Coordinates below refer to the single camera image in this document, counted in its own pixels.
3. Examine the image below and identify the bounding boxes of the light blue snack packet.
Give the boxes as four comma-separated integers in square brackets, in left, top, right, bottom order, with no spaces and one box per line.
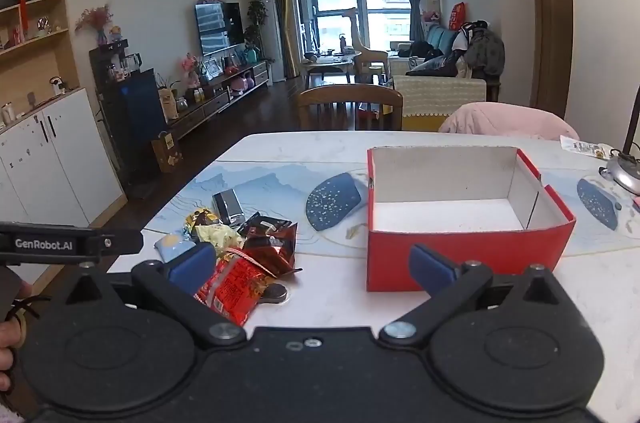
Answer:
[154,233,197,262]

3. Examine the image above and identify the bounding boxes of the dark red foil snack packet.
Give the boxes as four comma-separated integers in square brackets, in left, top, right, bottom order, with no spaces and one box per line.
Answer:
[239,213,304,277]

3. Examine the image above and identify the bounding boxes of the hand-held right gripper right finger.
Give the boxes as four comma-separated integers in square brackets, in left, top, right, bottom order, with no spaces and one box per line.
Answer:
[378,244,568,349]

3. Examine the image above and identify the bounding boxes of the pile of coats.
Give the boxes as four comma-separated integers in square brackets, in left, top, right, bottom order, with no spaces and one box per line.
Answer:
[452,21,506,79]

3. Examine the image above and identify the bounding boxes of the wooden coffee table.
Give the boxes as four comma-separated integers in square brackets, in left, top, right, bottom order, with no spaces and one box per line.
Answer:
[303,53,362,86]

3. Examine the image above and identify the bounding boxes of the gold brown candy packet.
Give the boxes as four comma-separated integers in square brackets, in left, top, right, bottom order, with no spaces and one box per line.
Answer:
[186,209,221,230]

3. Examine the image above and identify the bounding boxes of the dark wooden television console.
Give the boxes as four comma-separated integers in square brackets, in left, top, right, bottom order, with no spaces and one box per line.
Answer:
[169,60,271,140]

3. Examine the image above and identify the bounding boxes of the beige paper bag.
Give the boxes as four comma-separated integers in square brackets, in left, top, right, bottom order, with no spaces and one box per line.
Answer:
[158,85,180,122]

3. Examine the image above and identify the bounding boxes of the white cabinet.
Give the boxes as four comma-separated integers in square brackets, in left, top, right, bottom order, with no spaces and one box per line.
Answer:
[0,87,127,230]

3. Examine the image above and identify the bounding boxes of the silver desk lamp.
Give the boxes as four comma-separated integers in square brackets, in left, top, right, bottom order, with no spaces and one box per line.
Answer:
[599,84,640,196]

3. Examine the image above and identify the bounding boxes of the red bag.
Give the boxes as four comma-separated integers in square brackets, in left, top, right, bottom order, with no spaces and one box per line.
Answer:
[448,2,467,32]

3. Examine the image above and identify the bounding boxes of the white standing air conditioner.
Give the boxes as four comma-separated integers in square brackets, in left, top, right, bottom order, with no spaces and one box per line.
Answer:
[257,0,286,84]

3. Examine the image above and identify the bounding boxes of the black cabinet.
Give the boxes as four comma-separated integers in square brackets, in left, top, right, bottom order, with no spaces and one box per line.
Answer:
[89,39,169,184]

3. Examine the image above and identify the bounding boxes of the wooden lounge chair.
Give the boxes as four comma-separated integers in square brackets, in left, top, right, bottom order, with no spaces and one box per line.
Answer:
[344,7,391,84]

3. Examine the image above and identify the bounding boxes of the yellow grey curtain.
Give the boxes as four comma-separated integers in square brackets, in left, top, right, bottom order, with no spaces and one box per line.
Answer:
[265,0,301,80]

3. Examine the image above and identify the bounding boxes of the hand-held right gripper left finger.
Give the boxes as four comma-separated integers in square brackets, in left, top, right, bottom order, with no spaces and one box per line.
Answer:
[65,242,248,349]

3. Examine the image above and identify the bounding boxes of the red cardboard box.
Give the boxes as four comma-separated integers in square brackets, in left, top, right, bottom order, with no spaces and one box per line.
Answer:
[366,146,577,293]

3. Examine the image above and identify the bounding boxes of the green potted plant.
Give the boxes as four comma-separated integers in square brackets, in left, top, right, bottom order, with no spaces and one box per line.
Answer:
[244,0,269,50]

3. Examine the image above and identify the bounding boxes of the blue mountain print placemat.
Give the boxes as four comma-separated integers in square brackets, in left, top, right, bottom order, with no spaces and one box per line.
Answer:
[150,162,372,256]
[539,167,640,255]

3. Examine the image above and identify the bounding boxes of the pink jacket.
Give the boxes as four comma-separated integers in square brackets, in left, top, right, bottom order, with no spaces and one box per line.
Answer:
[438,102,581,142]

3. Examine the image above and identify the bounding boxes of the flat screen television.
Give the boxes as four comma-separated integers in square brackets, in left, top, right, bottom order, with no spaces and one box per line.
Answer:
[194,2,246,56]

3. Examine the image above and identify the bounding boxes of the yellow white sofa blanket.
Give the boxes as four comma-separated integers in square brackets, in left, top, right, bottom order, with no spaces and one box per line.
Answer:
[392,75,487,132]

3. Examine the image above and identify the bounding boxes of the pink flowers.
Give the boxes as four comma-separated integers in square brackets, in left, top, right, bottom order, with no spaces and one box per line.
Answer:
[179,53,201,90]

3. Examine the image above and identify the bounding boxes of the sofa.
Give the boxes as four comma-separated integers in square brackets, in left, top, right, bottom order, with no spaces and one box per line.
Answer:
[389,25,502,104]

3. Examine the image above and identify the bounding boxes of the person's left hand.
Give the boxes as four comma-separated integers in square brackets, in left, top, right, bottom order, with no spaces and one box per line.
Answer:
[0,268,32,391]

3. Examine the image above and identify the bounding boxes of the dried flower bouquet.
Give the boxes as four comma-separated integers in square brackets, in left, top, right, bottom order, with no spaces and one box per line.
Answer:
[74,4,115,46]

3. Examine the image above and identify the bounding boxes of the silver foil snack packet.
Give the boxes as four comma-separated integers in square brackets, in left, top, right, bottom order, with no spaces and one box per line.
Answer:
[212,190,249,227]

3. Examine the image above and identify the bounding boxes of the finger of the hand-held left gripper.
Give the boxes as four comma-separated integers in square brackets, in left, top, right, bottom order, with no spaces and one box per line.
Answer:
[80,229,144,266]

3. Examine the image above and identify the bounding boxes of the wooden door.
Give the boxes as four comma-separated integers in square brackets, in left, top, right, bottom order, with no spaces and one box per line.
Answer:
[522,0,574,120]

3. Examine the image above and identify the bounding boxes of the brown paper bag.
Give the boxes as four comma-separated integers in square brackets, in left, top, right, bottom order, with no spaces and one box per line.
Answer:
[151,131,184,174]

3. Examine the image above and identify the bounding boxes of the white printed wrapper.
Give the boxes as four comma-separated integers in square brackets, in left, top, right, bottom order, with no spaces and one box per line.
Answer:
[559,135,614,162]

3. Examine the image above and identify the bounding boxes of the wooden dining chair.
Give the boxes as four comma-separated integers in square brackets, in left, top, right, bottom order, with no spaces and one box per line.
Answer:
[297,84,404,132]

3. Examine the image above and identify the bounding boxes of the wooden shelf unit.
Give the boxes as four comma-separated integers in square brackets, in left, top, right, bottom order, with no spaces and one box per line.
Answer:
[0,0,82,104]

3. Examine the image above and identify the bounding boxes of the blue white pudding cup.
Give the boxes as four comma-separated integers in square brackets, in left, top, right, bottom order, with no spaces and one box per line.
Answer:
[259,284,291,305]

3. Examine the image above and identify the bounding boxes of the pale yellow snack packet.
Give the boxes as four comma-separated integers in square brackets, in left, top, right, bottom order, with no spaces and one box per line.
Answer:
[194,223,246,255]

